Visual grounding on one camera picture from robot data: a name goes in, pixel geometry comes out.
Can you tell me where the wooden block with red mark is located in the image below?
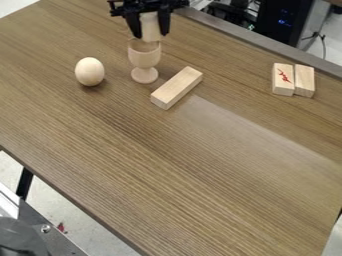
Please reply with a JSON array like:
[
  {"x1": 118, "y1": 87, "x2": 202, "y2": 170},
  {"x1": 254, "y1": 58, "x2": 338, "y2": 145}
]
[{"x1": 271, "y1": 62, "x2": 297, "y2": 98}]

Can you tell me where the wooden egg cup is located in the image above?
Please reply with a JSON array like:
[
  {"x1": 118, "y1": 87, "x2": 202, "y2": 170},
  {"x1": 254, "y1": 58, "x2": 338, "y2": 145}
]
[{"x1": 126, "y1": 37, "x2": 163, "y2": 85}]

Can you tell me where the black computer tower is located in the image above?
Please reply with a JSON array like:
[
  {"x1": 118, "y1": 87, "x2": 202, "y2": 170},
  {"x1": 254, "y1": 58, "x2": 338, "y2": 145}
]
[{"x1": 255, "y1": 0, "x2": 316, "y2": 48}]

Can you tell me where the black table leg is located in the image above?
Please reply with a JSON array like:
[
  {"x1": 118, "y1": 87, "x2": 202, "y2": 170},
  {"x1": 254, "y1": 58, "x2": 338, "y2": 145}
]
[{"x1": 14, "y1": 166, "x2": 37, "y2": 202}]

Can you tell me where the light wooden cylinder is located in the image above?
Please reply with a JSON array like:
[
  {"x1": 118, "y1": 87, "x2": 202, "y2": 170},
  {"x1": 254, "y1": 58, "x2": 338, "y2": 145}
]
[{"x1": 138, "y1": 11, "x2": 163, "y2": 43}]

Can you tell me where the wooden egg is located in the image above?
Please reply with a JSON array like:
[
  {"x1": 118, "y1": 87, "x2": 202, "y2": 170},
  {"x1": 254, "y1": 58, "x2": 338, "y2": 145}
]
[{"x1": 73, "y1": 56, "x2": 107, "y2": 88}]

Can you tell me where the long wooden block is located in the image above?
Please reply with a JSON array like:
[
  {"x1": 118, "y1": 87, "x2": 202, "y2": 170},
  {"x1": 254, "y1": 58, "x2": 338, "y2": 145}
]
[{"x1": 149, "y1": 65, "x2": 205, "y2": 111}]

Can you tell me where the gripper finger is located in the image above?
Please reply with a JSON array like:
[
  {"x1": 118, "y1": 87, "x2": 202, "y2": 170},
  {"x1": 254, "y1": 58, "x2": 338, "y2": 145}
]
[
  {"x1": 156, "y1": 10, "x2": 174, "y2": 37},
  {"x1": 122, "y1": 12, "x2": 145, "y2": 40}
]

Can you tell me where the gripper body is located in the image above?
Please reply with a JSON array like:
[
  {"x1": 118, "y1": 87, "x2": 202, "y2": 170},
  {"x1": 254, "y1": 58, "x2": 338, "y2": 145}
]
[{"x1": 106, "y1": 0, "x2": 192, "y2": 18}]

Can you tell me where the plain small wooden block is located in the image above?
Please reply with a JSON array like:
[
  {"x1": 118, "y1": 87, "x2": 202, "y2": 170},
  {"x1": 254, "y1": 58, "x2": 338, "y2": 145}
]
[{"x1": 292, "y1": 63, "x2": 317, "y2": 99}]

